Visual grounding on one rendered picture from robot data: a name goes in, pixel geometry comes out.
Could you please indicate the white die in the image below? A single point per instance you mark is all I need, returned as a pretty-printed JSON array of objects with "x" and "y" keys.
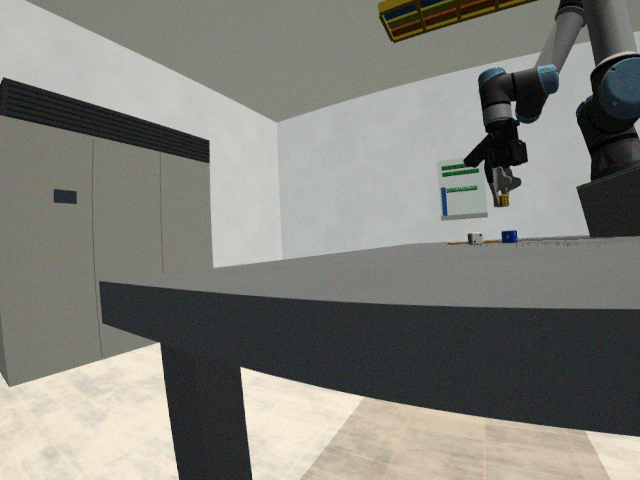
[{"x": 475, "y": 238}]

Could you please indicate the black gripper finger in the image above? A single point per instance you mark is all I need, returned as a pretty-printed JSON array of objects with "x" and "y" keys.
[
  {"x": 496, "y": 179},
  {"x": 516, "y": 182}
]

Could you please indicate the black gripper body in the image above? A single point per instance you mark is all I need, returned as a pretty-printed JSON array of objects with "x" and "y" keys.
[{"x": 507, "y": 152}]

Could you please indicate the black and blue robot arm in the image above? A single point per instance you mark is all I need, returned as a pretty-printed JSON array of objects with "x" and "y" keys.
[{"x": 607, "y": 122}]

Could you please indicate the blue die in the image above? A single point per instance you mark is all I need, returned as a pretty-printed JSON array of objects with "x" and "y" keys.
[{"x": 509, "y": 236}]

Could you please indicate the yellow die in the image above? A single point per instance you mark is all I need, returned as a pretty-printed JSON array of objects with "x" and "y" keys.
[{"x": 504, "y": 201}]

